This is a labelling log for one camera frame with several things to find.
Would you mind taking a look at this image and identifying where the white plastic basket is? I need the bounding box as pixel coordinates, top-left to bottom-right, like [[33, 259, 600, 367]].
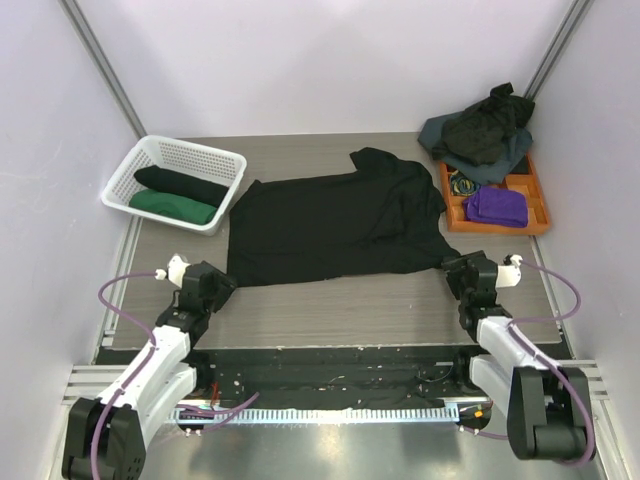
[[101, 135, 247, 236]]

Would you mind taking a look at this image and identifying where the white slotted cable duct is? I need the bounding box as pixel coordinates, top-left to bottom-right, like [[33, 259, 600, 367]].
[[158, 403, 460, 426]]

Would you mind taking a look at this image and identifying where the rolled green t shirt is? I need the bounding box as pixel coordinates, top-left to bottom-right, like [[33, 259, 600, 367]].
[[128, 189, 217, 225]]

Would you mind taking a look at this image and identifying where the aluminium corner post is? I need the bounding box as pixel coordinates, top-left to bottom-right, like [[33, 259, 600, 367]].
[[524, 0, 595, 101], [59, 0, 147, 138]]

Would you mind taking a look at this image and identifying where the dark green crumpled shirt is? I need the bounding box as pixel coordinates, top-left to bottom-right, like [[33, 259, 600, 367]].
[[432, 82, 535, 166]]

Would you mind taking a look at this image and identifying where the right aluminium corner post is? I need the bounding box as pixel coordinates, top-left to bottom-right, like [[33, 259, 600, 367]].
[[524, 0, 595, 101]]

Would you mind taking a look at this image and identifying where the left aluminium corner post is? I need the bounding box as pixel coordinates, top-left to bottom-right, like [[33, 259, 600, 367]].
[[59, 0, 147, 138]]

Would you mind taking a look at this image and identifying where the grey blue shirt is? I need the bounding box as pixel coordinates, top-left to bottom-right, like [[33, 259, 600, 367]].
[[418, 112, 533, 185]]

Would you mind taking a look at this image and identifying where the black t shirt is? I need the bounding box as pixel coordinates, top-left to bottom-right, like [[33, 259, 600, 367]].
[[227, 147, 459, 287], [134, 165, 228, 207]]

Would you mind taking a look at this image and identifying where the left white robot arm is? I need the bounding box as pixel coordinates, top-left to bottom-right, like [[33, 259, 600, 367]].
[[61, 254, 237, 479]]

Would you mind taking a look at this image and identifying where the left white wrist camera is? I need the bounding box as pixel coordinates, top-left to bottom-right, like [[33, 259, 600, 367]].
[[153, 254, 191, 289]]

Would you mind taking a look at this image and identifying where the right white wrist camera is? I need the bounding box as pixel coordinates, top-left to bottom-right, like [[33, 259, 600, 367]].
[[495, 254, 523, 289]]

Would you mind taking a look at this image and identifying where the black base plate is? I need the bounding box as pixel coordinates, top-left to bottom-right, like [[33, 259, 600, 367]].
[[194, 345, 485, 410]]

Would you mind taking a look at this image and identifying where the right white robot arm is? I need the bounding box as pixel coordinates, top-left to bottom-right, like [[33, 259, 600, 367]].
[[442, 251, 596, 466]]

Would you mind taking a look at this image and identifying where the purple folded cloth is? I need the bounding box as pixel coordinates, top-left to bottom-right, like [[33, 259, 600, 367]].
[[463, 186, 529, 228]]

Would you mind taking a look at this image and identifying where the blue yellow patterned cloth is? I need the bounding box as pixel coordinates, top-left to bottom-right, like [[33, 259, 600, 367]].
[[449, 170, 481, 197]]

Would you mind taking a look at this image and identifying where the orange compartment tray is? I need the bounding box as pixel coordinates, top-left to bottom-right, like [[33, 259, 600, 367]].
[[438, 153, 551, 236]]

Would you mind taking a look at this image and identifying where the rolled black t shirt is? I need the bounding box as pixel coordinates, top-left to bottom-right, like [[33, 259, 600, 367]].
[[134, 165, 228, 207]]

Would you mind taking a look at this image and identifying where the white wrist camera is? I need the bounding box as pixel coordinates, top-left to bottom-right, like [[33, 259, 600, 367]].
[[495, 254, 523, 289], [153, 254, 191, 289]]

